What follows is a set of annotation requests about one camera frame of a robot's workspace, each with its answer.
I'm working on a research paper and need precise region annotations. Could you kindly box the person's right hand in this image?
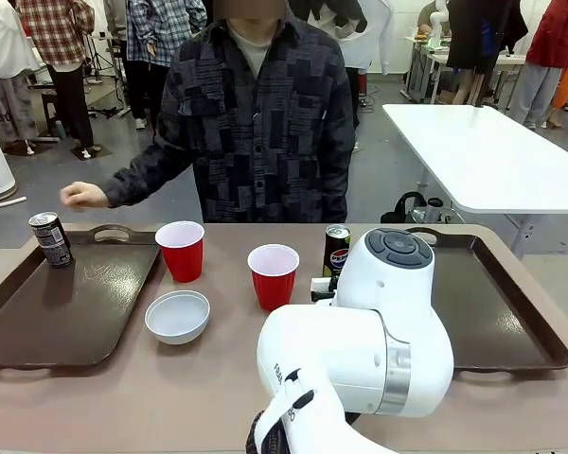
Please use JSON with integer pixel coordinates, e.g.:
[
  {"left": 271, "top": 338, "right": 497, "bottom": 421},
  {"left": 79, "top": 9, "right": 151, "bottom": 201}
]
[{"left": 59, "top": 181, "right": 111, "bottom": 210}]

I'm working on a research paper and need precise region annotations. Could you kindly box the red plastic cup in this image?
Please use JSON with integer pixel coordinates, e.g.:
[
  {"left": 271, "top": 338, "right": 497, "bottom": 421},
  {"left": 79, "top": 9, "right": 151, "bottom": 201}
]
[
  {"left": 154, "top": 219, "right": 205, "bottom": 284},
  {"left": 246, "top": 243, "right": 300, "bottom": 313}
]

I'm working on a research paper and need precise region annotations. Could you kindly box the white plastic bowl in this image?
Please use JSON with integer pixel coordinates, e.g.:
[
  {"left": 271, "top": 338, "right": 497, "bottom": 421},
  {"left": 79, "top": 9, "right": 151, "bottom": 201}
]
[{"left": 144, "top": 289, "right": 212, "bottom": 346}]

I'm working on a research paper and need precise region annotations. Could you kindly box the person's right forearm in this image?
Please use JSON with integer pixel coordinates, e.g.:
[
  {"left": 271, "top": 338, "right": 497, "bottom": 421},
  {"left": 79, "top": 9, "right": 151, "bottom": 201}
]
[{"left": 101, "top": 136, "right": 201, "bottom": 210}]

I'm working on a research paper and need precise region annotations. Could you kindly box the grey black drink can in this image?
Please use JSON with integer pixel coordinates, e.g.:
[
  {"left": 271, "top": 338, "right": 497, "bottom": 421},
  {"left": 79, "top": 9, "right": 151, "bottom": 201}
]
[{"left": 27, "top": 211, "right": 74, "bottom": 271}]

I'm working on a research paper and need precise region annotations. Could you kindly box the black stool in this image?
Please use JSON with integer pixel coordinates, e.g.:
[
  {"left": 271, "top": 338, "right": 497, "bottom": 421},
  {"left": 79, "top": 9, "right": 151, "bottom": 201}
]
[{"left": 40, "top": 89, "right": 63, "bottom": 142}]

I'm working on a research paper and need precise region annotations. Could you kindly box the dark brown serving tray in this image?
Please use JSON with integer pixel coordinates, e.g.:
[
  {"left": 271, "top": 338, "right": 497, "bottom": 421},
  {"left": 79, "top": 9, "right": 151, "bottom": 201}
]
[
  {"left": 0, "top": 222, "right": 163, "bottom": 380},
  {"left": 403, "top": 226, "right": 568, "bottom": 385}
]

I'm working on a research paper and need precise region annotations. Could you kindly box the bystander in red plaid shirt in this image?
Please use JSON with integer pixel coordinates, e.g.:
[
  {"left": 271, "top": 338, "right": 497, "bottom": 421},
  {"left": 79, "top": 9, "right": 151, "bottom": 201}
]
[{"left": 16, "top": 0, "right": 101, "bottom": 161}]

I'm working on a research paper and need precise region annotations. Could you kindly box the bystander in white shirt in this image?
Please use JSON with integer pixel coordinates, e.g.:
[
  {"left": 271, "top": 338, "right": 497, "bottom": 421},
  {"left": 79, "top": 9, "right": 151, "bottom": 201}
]
[{"left": 0, "top": 0, "right": 40, "bottom": 157}]

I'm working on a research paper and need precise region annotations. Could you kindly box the bystander in blue plaid shirt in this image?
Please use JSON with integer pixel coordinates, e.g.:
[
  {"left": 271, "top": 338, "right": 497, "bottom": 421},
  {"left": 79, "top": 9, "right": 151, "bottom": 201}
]
[{"left": 121, "top": 0, "right": 205, "bottom": 131}]

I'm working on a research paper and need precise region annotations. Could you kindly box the person in dark patchwork shirt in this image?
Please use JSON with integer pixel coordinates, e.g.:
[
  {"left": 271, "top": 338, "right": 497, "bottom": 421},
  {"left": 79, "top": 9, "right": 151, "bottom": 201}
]
[{"left": 158, "top": 0, "right": 357, "bottom": 224}]

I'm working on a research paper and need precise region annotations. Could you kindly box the black Pepsi can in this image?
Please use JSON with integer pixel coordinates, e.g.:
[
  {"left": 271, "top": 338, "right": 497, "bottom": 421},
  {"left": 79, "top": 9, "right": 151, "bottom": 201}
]
[{"left": 322, "top": 223, "right": 355, "bottom": 281}]

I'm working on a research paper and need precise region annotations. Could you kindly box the bystander in white hoodie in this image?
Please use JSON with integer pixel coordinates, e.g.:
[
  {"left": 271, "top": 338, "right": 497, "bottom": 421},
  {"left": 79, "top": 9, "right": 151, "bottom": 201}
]
[{"left": 311, "top": 0, "right": 395, "bottom": 77}]

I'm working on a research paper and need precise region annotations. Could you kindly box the white background workbench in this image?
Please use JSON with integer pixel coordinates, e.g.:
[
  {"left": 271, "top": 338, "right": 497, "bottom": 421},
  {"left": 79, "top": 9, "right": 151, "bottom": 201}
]
[{"left": 403, "top": 36, "right": 527, "bottom": 104}]

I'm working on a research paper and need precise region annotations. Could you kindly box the white folding table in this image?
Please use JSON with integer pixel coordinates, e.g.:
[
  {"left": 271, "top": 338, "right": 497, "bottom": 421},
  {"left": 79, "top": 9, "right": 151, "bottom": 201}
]
[{"left": 382, "top": 102, "right": 568, "bottom": 259}]

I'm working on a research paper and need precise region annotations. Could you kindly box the bystander in black coat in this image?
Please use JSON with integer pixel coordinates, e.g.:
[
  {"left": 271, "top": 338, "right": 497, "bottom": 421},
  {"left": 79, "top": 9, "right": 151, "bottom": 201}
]
[{"left": 446, "top": 0, "right": 532, "bottom": 108}]

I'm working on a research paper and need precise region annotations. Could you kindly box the bystander in red jacket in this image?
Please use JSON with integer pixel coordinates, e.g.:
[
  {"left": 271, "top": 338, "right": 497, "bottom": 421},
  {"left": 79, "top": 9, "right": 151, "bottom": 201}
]
[{"left": 505, "top": 0, "right": 568, "bottom": 131}]

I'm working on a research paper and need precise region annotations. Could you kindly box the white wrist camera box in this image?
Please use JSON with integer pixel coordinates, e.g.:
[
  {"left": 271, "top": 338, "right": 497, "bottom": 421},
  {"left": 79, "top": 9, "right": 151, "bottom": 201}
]
[{"left": 310, "top": 276, "right": 338, "bottom": 295}]

